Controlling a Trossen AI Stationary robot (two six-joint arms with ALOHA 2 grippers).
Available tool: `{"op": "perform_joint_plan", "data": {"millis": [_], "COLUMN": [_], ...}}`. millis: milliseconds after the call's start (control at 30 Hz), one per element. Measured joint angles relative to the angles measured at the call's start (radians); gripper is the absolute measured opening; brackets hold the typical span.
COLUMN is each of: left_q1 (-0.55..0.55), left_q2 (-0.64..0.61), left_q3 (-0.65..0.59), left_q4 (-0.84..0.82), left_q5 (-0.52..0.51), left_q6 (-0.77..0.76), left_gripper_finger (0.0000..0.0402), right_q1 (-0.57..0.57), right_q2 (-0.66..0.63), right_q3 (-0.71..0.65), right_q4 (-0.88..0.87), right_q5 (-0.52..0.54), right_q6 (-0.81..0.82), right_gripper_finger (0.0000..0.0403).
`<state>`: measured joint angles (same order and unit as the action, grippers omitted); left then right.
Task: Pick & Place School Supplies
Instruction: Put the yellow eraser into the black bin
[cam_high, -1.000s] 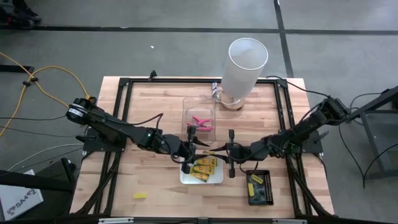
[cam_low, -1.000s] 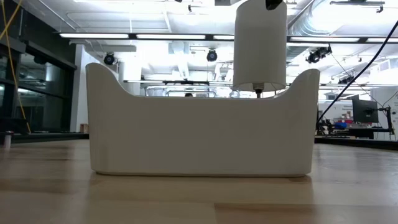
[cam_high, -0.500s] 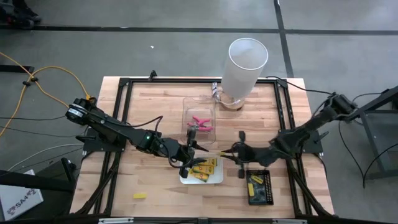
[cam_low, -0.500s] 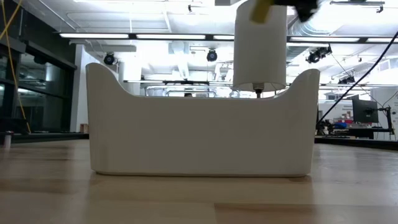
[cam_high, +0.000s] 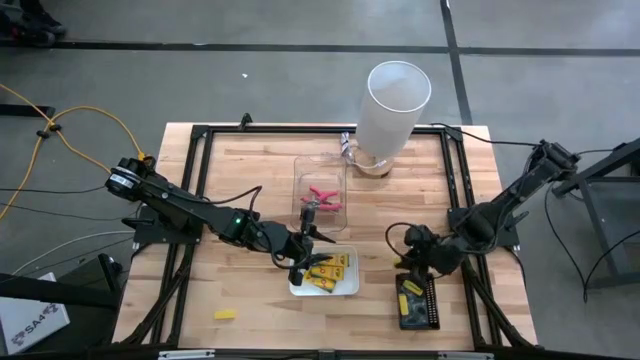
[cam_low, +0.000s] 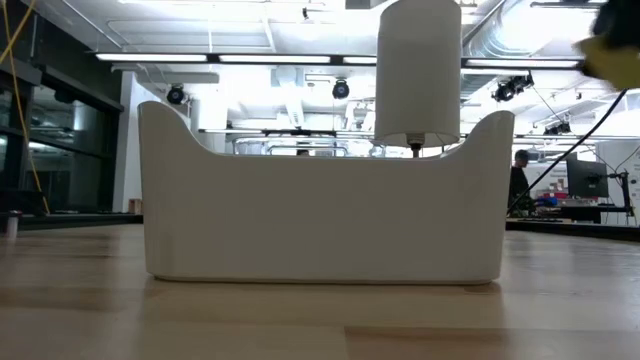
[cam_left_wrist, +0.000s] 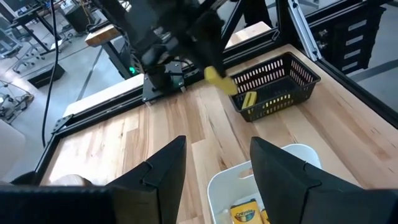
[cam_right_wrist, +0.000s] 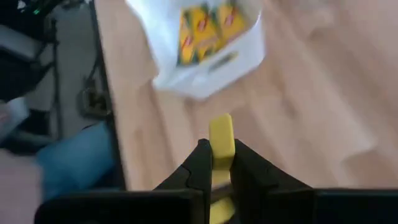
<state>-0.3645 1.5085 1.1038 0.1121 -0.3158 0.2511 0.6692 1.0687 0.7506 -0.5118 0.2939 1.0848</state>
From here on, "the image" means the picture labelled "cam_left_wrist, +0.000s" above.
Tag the black slotted plastic basket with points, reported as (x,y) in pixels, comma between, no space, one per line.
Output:
(273,116)

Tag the yellow crayon box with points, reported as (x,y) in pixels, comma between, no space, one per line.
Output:
(265,217)
(245,213)

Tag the black aluminium table frame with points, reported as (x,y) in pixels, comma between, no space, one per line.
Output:
(99,109)

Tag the silver aluminium post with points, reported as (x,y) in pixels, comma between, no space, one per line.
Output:
(303,28)

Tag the black drawer cabinet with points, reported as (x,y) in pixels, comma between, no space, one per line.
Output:
(348,37)

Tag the wooden top background table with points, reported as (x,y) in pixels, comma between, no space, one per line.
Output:
(99,34)

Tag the grey office chair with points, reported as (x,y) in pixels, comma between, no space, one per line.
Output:
(18,53)

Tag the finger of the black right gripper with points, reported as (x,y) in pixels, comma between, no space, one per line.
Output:
(203,59)
(220,60)

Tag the yellow rectangular eraser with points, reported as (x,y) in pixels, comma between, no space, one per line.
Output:
(222,82)
(249,99)

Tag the white plastic storage bin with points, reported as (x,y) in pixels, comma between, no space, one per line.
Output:
(224,186)

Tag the white shade wooden base lamp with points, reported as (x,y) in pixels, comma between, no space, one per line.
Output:
(9,149)

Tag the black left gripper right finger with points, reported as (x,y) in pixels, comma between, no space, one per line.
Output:
(298,199)

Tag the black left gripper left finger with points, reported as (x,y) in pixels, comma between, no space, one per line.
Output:
(133,202)

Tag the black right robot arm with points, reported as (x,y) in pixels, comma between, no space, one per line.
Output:
(161,81)

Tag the black box on floor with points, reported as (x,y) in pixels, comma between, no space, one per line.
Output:
(46,76)

